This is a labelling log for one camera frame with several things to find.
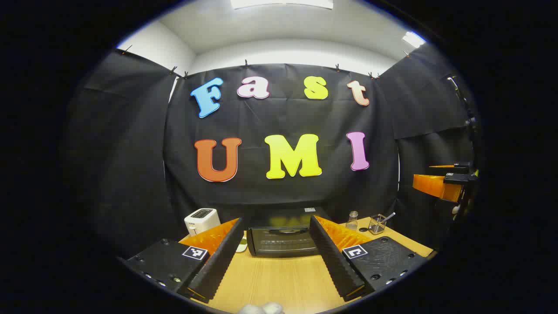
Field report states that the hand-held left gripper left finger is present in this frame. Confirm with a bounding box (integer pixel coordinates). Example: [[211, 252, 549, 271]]
[[123, 217, 245, 304]]

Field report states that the small ceiling light panel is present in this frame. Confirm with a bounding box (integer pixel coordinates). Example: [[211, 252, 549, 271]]
[[402, 31, 426, 48]]

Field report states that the black backdrop cloth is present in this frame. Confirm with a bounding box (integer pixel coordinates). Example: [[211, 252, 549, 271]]
[[65, 41, 480, 262]]

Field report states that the white toaster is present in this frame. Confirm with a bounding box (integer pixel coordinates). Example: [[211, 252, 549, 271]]
[[184, 208, 221, 237]]

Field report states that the black electric oven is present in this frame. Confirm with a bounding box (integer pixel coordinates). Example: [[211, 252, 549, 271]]
[[247, 207, 332, 257]]

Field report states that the wire mesh cup holder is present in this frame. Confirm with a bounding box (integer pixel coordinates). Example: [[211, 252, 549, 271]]
[[368, 214, 387, 235]]

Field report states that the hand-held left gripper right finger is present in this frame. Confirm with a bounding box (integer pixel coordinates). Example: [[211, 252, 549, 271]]
[[309, 215, 430, 302]]

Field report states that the long ceiling light panel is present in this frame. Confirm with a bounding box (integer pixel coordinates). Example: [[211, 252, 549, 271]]
[[230, 0, 334, 10]]

